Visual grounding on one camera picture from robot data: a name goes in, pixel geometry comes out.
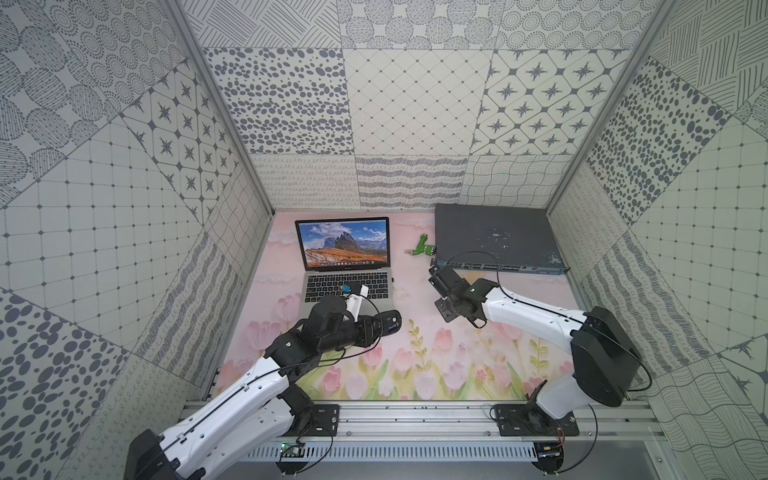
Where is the silver open laptop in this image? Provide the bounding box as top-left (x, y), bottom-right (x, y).
top-left (295, 217), bottom-right (395, 318)

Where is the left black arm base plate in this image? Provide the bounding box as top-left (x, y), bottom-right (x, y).
top-left (285, 404), bottom-right (340, 437)

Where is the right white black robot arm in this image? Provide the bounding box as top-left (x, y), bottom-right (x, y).
top-left (429, 265), bottom-right (642, 429)

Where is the pink floral table mat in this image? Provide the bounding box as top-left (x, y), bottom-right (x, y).
top-left (214, 212), bottom-right (574, 401)

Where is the dark grey network switch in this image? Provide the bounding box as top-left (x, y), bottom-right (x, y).
top-left (435, 204), bottom-right (569, 275)

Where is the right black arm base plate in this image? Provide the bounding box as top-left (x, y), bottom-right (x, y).
top-left (489, 403), bottom-right (580, 437)

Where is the aluminium mounting rail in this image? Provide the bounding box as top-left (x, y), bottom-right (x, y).
top-left (179, 399), bottom-right (667, 444)

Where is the green plastic toy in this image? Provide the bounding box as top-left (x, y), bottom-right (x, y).
top-left (405, 233), bottom-right (436, 257)

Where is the black wireless mouse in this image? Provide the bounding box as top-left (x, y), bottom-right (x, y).
top-left (375, 310), bottom-right (402, 337)

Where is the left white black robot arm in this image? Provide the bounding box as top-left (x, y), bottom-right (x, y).
top-left (123, 295), bottom-right (402, 479)

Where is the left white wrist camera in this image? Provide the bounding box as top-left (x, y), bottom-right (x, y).
top-left (342, 282), bottom-right (369, 322)

